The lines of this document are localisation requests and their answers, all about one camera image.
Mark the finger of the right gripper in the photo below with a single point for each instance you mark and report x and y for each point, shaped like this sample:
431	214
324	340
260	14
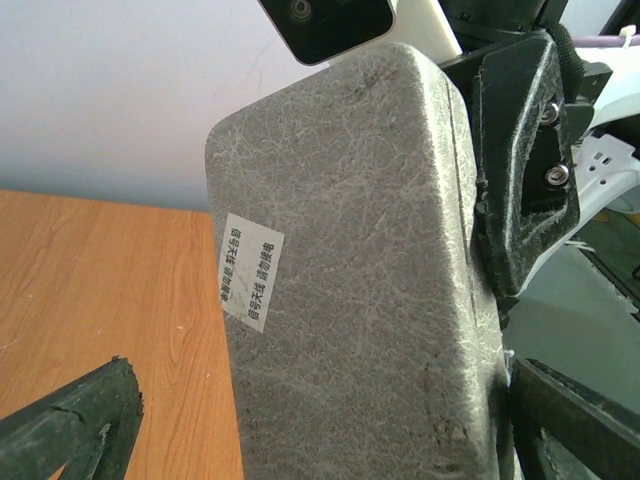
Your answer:
527	196

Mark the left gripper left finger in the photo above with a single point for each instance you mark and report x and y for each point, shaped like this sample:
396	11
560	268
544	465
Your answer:
87	429

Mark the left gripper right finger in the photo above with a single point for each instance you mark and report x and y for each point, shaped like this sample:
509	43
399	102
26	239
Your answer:
548	405

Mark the grey felt glasses case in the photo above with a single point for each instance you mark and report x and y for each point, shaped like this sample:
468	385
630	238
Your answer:
364	341

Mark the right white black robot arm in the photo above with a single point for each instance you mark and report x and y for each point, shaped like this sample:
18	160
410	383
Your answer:
600	81

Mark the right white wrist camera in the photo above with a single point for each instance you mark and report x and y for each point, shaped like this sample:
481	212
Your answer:
318	31

